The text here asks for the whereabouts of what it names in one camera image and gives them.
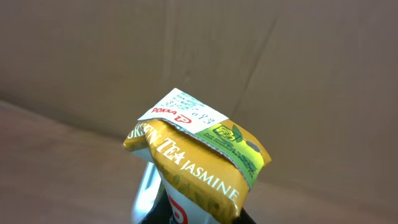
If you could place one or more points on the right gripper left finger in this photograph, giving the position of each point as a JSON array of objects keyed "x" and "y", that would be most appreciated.
[{"x": 161, "y": 211}]

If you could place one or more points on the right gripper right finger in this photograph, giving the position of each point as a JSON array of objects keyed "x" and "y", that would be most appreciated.
[{"x": 243, "y": 218}]

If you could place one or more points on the white barcode scanner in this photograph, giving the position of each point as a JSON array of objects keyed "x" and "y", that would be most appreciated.
[{"x": 146, "y": 194}]

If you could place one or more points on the yellow green sachet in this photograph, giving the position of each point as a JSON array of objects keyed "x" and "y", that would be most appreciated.
[{"x": 207, "y": 163}]

